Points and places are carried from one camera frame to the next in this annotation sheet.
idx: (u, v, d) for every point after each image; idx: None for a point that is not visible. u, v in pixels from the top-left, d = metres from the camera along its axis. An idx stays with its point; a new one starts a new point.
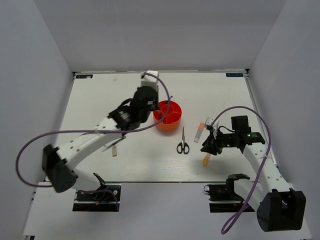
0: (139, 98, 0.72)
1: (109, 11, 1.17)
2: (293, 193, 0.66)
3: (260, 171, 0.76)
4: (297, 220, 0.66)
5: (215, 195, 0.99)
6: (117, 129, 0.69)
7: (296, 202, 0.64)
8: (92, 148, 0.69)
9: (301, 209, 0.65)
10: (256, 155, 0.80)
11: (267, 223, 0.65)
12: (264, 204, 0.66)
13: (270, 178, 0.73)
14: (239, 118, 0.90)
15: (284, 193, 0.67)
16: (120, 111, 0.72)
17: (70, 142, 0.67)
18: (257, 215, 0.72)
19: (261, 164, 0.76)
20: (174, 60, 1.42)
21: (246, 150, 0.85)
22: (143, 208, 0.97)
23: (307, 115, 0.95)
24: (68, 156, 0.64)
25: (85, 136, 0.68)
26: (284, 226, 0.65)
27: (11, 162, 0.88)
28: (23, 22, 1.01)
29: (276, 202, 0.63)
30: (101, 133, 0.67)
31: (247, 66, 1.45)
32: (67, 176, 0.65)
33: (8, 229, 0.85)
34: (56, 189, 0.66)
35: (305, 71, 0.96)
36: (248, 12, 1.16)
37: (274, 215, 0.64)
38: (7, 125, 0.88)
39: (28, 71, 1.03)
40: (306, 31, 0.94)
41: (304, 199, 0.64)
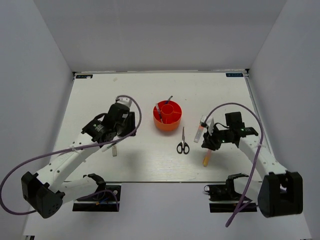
0: (113, 112, 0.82)
1: (109, 10, 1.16)
2: (289, 174, 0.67)
3: (256, 159, 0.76)
4: (297, 203, 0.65)
5: (215, 195, 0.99)
6: (93, 141, 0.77)
7: (293, 182, 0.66)
8: (71, 166, 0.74)
9: (299, 190, 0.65)
10: (251, 145, 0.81)
11: (269, 206, 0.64)
12: (263, 187, 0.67)
13: (266, 164, 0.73)
14: (232, 114, 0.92)
15: (281, 176, 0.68)
16: (94, 124, 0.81)
17: (49, 165, 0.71)
18: (259, 204, 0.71)
19: (256, 152, 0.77)
20: (175, 60, 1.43)
21: (241, 142, 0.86)
22: (143, 208, 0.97)
23: (309, 114, 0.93)
24: (49, 179, 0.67)
25: (62, 156, 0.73)
26: (286, 209, 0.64)
27: (12, 163, 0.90)
28: (23, 21, 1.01)
29: (272, 181, 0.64)
30: (78, 149, 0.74)
31: (247, 66, 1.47)
32: (52, 199, 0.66)
33: (8, 229, 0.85)
34: (42, 214, 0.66)
35: (307, 68, 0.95)
36: (249, 11, 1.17)
37: (273, 196, 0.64)
38: (8, 125, 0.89)
39: (30, 74, 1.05)
40: (308, 29, 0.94)
41: (300, 178, 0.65)
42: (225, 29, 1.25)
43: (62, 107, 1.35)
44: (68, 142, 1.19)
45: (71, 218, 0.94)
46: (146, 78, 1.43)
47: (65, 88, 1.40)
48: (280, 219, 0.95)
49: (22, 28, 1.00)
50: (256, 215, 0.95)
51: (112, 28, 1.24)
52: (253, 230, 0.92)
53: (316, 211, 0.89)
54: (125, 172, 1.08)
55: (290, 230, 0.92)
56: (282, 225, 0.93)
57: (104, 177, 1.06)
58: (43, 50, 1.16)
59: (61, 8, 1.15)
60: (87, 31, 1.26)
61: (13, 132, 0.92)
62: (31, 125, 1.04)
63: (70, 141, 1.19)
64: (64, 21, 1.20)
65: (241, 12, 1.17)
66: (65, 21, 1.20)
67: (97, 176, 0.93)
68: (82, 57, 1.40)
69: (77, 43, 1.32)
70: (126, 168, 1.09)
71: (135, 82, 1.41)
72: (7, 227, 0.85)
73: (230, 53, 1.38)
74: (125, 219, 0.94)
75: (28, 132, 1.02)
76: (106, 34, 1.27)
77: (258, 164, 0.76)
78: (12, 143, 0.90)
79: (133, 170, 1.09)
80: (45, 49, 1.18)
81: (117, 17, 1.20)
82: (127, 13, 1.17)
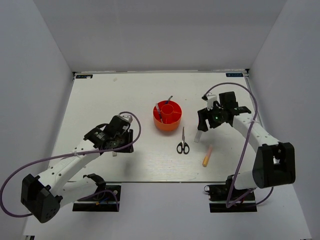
0: (116, 123, 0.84)
1: (109, 10, 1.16)
2: (282, 145, 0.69)
3: (250, 133, 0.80)
4: (290, 172, 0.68)
5: (215, 195, 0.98)
6: (94, 148, 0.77)
7: (285, 153, 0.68)
8: (72, 171, 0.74)
9: (291, 160, 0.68)
10: (244, 121, 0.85)
11: (263, 177, 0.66)
12: (257, 160, 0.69)
13: (259, 137, 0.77)
14: (227, 94, 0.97)
15: (274, 147, 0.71)
16: (96, 132, 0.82)
17: (51, 169, 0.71)
18: (254, 177, 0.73)
19: (249, 127, 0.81)
20: (175, 60, 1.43)
21: (234, 120, 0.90)
22: (143, 208, 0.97)
23: (309, 114, 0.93)
24: (51, 182, 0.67)
25: (64, 160, 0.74)
26: (280, 179, 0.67)
27: (12, 163, 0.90)
28: (22, 22, 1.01)
29: (265, 152, 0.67)
30: (80, 154, 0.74)
31: (247, 66, 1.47)
32: (52, 202, 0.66)
33: (8, 229, 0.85)
34: (39, 219, 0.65)
35: (307, 68, 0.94)
36: (249, 10, 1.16)
37: (267, 166, 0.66)
38: (8, 125, 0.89)
39: (30, 75, 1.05)
40: (308, 29, 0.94)
41: (291, 147, 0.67)
42: (225, 29, 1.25)
43: (62, 107, 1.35)
44: (68, 142, 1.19)
45: (72, 218, 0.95)
46: (146, 78, 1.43)
47: (65, 88, 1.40)
48: (280, 219, 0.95)
49: (22, 29, 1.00)
50: (256, 215, 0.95)
51: (112, 28, 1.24)
52: (253, 230, 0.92)
53: (316, 211, 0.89)
54: (125, 172, 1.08)
55: (290, 230, 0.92)
56: (282, 225, 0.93)
57: (104, 177, 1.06)
58: (43, 50, 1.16)
59: (60, 8, 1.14)
60: (87, 31, 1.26)
61: (14, 132, 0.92)
62: (31, 125, 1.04)
63: (70, 141, 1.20)
64: (64, 21, 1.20)
65: (241, 12, 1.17)
66: (65, 21, 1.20)
67: (97, 176, 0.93)
68: (82, 57, 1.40)
69: (77, 43, 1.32)
70: (126, 168, 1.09)
71: (135, 82, 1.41)
72: (8, 227, 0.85)
73: (230, 53, 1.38)
74: (125, 219, 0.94)
75: (28, 132, 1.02)
76: (106, 34, 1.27)
77: (252, 137, 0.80)
78: (12, 143, 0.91)
79: (133, 170, 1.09)
80: (45, 49, 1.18)
81: (117, 17, 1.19)
82: (127, 13, 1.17)
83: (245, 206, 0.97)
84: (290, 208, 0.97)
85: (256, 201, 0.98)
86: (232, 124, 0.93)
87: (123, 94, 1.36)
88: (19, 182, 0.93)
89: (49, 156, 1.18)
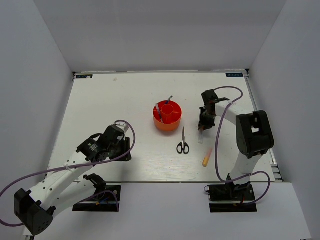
0: (109, 134, 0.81)
1: (109, 11, 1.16)
2: (257, 113, 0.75)
3: (227, 109, 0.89)
4: (268, 135, 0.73)
5: (215, 195, 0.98)
6: (87, 162, 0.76)
7: (261, 119, 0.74)
8: (64, 185, 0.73)
9: (267, 124, 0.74)
10: (223, 105, 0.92)
11: (246, 142, 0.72)
12: (238, 130, 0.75)
13: (236, 112, 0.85)
14: (207, 92, 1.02)
15: (251, 117, 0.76)
16: (90, 143, 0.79)
17: (43, 182, 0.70)
18: (239, 148, 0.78)
19: (226, 106, 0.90)
20: (175, 61, 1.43)
21: (217, 108, 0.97)
22: (143, 208, 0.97)
23: (309, 114, 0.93)
24: (42, 197, 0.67)
25: (57, 174, 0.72)
26: (261, 143, 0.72)
27: (11, 164, 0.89)
28: (23, 23, 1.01)
29: (242, 119, 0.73)
30: (72, 168, 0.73)
31: (246, 66, 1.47)
32: (44, 217, 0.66)
33: (7, 229, 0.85)
34: (32, 231, 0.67)
35: (307, 68, 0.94)
36: (249, 10, 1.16)
37: (246, 132, 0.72)
38: (7, 126, 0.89)
39: (30, 76, 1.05)
40: (308, 29, 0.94)
41: (264, 113, 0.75)
42: (225, 29, 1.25)
43: (62, 107, 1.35)
44: (68, 142, 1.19)
45: (71, 218, 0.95)
46: (146, 78, 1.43)
47: (65, 88, 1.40)
48: (280, 219, 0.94)
49: (22, 29, 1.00)
50: (255, 215, 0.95)
51: (112, 27, 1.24)
52: (254, 230, 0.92)
53: (316, 211, 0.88)
54: (125, 171, 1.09)
55: (290, 230, 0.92)
56: (283, 224, 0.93)
57: (103, 177, 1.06)
58: (43, 50, 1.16)
59: (60, 9, 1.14)
60: (86, 31, 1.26)
61: (13, 132, 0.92)
62: (31, 125, 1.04)
63: (70, 142, 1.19)
64: (64, 21, 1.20)
65: (241, 12, 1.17)
66: (65, 21, 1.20)
67: (97, 176, 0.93)
68: (82, 57, 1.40)
69: (76, 43, 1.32)
70: (125, 168, 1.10)
71: (135, 82, 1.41)
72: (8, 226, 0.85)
73: (230, 53, 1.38)
74: (125, 218, 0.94)
75: (28, 133, 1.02)
76: (105, 33, 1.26)
77: (229, 112, 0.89)
78: (12, 144, 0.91)
79: (133, 170, 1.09)
80: (45, 49, 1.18)
81: (117, 18, 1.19)
82: (127, 13, 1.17)
83: (245, 206, 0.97)
84: (290, 208, 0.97)
85: (255, 199, 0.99)
86: (216, 114, 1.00)
87: (123, 94, 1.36)
88: (19, 183, 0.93)
89: (49, 156, 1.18)
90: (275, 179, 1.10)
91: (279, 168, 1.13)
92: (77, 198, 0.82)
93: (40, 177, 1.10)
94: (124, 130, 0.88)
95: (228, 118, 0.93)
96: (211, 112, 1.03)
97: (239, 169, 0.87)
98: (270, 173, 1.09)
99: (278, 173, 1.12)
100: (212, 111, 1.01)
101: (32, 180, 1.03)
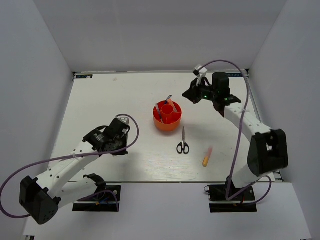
0: (116, 126, 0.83)
1: (109, 11, 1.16)
2: (274, 132, 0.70)
3: (242, 123, 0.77)
4: (283, 157, 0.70)
5: (215, 195, 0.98)
6: (94, 151, 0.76)
7: (278, 140, 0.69)
8: (70, 174, 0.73)
9: (284, 145, 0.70)
10: (236, 111, 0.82)
11: (258, 164, 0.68)
12: (252, 150, 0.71)
13: (251, 126, 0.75)
14: (221, 81, 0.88)
15: (267, 135, 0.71)
16: (96, 133, 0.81)
17: (49, 171, 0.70)
18: (249, 165, 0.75)
19: (241, 117, 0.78)
20: (174, 60, 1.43)
21: (226, 111, 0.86)
22: (143, 208, 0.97)
23: (309, 113, 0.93)
24: (49, 185, 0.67)
25: (64, 162, 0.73)
26: (275, 165, 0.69)
27: (11, 164, 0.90)
28: (23, 23, 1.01)
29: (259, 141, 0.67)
30: (79, 157, 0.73)
31: (246, 66, 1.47)
32: (50, 205, 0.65)
33: (7, 228, 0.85)
34: (37, 220, 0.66)
35: (307, 68, 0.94)
36: (249, 11, 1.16)
37: (261, 155, 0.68)
38: (8, 125, 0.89)
39: (30, 76, 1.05)
40: (308, 29, 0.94)
41: (283, 133, 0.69)
42: (225, 29, 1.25)
43: (62, 107, 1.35)
44: (68, 142, 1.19)
45: (72, 218, 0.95)
46: (146, 78, 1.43)
47: (65, 88, 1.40)
48: (280, 219, 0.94)
49: (22, 29, 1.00)
50: (256, 215, 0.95)
51: (112, 27, 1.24)
52: (253, 229, 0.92)
53: (316, 211, 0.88)
54: (125, 171, 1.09)
55: (290, 230, 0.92)
56: (282, 224, 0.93)
57: (104, 177, 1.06)
58: (43, 50, 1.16)
59: (61, 9, 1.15)
60: (86, 31, 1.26)
61: (14, 132, 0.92)
62: (32, 124, 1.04)
63: (70, 142, 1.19)
64: (64, 21, 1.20)
65: (241, 12, 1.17)
66: (65, 21, 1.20)
67: (97, 176, 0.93)
68: (82, 57, 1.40)
69: (76, 43, 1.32)
70: (126, 167, 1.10)
71: (135, 82, 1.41)
72: (8, 224, 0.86)
73: (230, 53, 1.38)
74: (125, 218, 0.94)
75: (28, 132, 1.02)
76: (105, 33, 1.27)
77: (245, 127, 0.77)
78: (12, 143, 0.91)
79: (133, 170, 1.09)
80: (44, 49, 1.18)
81: (116, 17, 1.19)
82: (127, 13, 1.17)
83: (245, 206, 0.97)
84: (290, 208, 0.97)
85: (255, 199, 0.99)
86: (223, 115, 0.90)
87: (123, 94, 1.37)
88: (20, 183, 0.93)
89: (49, 156, 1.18)
90: (275, 178, 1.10)
91: None
92: (81, 192, 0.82)
93: None
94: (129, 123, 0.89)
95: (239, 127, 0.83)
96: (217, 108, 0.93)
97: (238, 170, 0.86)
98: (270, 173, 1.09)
99: (278, 173, 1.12)
100: (220, 109, 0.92)
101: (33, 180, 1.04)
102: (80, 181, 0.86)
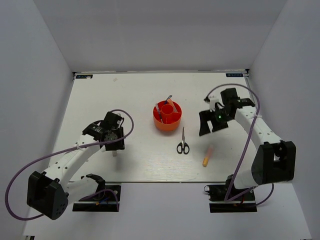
0: (111, 117, 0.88)
1: (109, 11, 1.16)
2: (283, 143, 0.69)
3: (252, 129, 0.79)
4: (289, 171, 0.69)
5: (215, 196, 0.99)
6: (95, 141, 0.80)
7: (287, 152, 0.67)
8: (76, 166, 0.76)
9: (292, 159, 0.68)
10: (247, 116, 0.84)
11: (262, 174, 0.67)
12: (258, 158, 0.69)
13: (261, 133, 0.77)
14: (228, 90, 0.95)
15: (276, 145, 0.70)
16: (93, 126, 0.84)
17: (56, 164, 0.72)
18: (252, 172, 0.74)
19: (252, 123, 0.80)
20: (174, 60, 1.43)
21: (237, 113, 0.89)
22: (143, 208, 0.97)
23: (309, 113, 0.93)
24: (59, 176, 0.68)
25: (68, 155, 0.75)
26: (278, 177, 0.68)
27: (11, 163, 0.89)
28: (23, 23, 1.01)
29: (267, 150, 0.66)
30: (83, 148, 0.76)
31: (246, 66, 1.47)
32: (61, 195, 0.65)
33: (7, 228, 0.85)
34: (50, 216, 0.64)
35: (307, 68, 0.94)
36: (249, 11, 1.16)
37: (267, 164, 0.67)
38: (8, 125, 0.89)
39: (31, 76, 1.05)
40: (308, 29, 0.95)
41: (293, 147, 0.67)
42: (225, 29, 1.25)
43: (62, 107, 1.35)
44: (68, 142, 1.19)
45: (72, 218, 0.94)
46: (146, 78, 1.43)
47: (65, 88, 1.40)
48: (280, 219, 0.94)
49: (22, 29, 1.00)
50: (256, 215, 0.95)
51: (112, 27, 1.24)
52: (254, 229, 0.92)
53: (316, 211, 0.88)
54: (125, 171, 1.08)
55: (290, 230, 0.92)
56: (282, 224, 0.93)
57: (103, 177, 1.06)
58: (43, 49, 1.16)
59: (61, 9, 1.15)
60: (87, 31, 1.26)
61: (14, 132, 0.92)
62: (32, 125, 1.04)
63: (71, 142, 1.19)
64: (64, 21, 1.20)
65: (241, 12, 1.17)
66: (65, 21, 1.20)
67: (97, 176, 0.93)
68: (82, 57, 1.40)
69: (76, 43, 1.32)
70: (126, 168, 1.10)
71: (135, 82, 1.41)
72: (8, 224, 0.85)
73: (230, 54, 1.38)
74: (125, 218, 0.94)
75: (28, 132, 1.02)
76: (105, 33, 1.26)
77: (254, 133, 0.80)
78: (12, 143, 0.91)
79: (133, 170, 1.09)
80: (45, 49, 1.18)
81: (116, 17, 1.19)
82: (127, 13, 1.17)
83: (245, 206, 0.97)
84: (290, 208, 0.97)
85: (255, 200, 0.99)
86: (235, 118, 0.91)
87: (123, 94, 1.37)
88: (19, 183, 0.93)
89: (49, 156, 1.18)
90: None
91: None
92: (85, 186, 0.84)
93: None
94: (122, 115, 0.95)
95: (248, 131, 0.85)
96: (230, 114, 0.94)
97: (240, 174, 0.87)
98: None
99: None
100: (231, 113, 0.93)
101: None
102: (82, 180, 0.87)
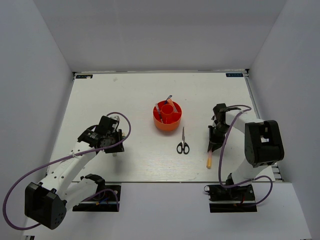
0: (105, 123, 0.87)
1: (109, 11, 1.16)
2: (267, 123, 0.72)
3: (237, 117, 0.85)
4: (278, 146, 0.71)
5: (215, 195, 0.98)
6: (91, 148, 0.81)
7: (271, 129, 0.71)
8: (73, 174, 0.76)
9: (278, 135, 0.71)
10: (233, 113, 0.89)
11: (254, 151, 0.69)
12: (246, 138, 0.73)
13: (246, 120, 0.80)
14: (218, 105, 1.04)
15: (261, 126, 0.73)
16: (89, 133, 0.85)
17: (52, 173, 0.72)
18: (246, 156, 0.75)
19: (237, 115, 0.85)
20: (175, 60, 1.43)
21: (227, 117, 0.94)
22: (143, 208, 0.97)
23: (309, 113, 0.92)
24: (56, 185, 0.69)
25: (64, 163, 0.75)
26: (270, 152, 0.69)
27: (11, 164, 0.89)
28: (23, 23, 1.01)
29: (252, 127, 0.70)
30: (78, 155, 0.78)
31: (246, 66, 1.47)
32: (59, 205, 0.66)
33: (7, 229, 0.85)
34: (49, 226, 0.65)
35: (307, 68, 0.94)
36: (249, 10, 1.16)
37: (255, 140, 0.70)
38: (7, 125, 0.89)
39: (30, 76, 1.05)
40: (308, 29, 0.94)
41: (276, 124, 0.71)
42: (225, 29, 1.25)
43: (62, 107, 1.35)
44: (68, 142, 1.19)
45: (72, 218, 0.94)
46: (146, 78, 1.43)
47: (65, 88, 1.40)
48: (280, 219, 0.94)
49: (22, 29, 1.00)
50: (256, 215, 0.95)
51: (112, 27, 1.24)
52: (254, 229, 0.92)
53: (316, 211, 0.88)
54: (125, 171, 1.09)
55: (290, 230, 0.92)
56: (282, 224, 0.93)
57: (103, 177, 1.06)
58: (43, 49, 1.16)
59: (61, 9, 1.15)
60: (86, 31, 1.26)
61: (14, 132, 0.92)
62: (32, 125, 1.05)
63: (70, 142, 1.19)
64: (64, 22, 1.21)
65: (241, 12, 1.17)
66: (65, 21, 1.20)
67: (95, 176, 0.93)
68: (82, 57, 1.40)
69: (76, 43, 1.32)
70: (125, 168, 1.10)
71: (135, 82, 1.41)
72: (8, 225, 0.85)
73: (230, 54, 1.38)
74: (125, 219, 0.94)
75: (28, 132, 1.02)
76: (105, 33, 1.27)
77: (239, 121, 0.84)
78: (11, 143, 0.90)
79: (133, 170, 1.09)
80: (45, 49, 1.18)
81: (116, 17, 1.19)
82: (127, 13, 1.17)
83: (245, 206, 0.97)
84: (290, 208, 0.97)
85: (255, 200, 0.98)
86: (226, 122, 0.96)
87: (123, 94, 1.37)
88: (19, 184, 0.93)
89: (48, 156, 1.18)
90: (275, 178, 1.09)
91: (279, 168, 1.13)
92: (85, 189, 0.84)
93: (40, 175, 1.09)
94: (118, 118, 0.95)
95: (237, 127, 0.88)
96: (222, 122, 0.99)
97: (242, 175, 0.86)
98: (270, 173, 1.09)
99: (278, 173, 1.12)
100: (222, 120, 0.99)
101: (33, 179, 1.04)
102: (80, 183, 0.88)
